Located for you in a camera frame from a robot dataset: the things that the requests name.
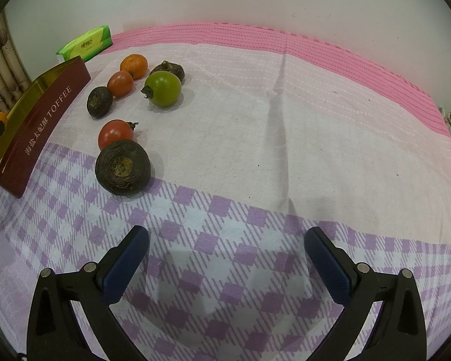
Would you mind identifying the red tomato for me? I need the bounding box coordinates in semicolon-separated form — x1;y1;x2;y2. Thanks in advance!
106;70;134;98
97;119;138;150

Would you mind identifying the large dark fruit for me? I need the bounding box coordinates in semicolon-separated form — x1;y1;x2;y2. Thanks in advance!
95;139;151;196

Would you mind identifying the green tomato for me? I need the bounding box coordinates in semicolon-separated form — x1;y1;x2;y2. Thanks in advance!
141;71;182;108

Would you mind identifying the gold toffee tin box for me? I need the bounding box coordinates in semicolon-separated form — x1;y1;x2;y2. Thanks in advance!
0;56;91;198

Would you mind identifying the beige patterned curtain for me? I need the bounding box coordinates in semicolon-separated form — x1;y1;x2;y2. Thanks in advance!
0;11;31;113

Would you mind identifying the green tissue pack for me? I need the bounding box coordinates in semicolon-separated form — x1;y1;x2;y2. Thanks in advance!
56;25;113;63

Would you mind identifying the pink purple checkered tablecloth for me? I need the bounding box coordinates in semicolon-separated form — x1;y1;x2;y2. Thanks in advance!
0;24;451;360

